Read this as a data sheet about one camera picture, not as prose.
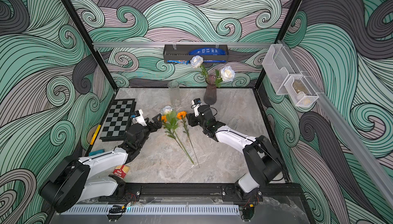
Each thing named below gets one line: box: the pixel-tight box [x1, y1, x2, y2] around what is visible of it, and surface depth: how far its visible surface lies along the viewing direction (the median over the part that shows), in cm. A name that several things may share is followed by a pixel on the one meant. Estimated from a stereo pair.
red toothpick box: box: [112, 164, 130, 179], surface depth 80 cm
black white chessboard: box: [99, 98, 137, 142], surface depth 99 cm
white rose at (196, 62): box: [189, 55, 209, 78], surface depth 85 cm
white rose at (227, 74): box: [214, 65, 236, 88], surface depth 79 cm
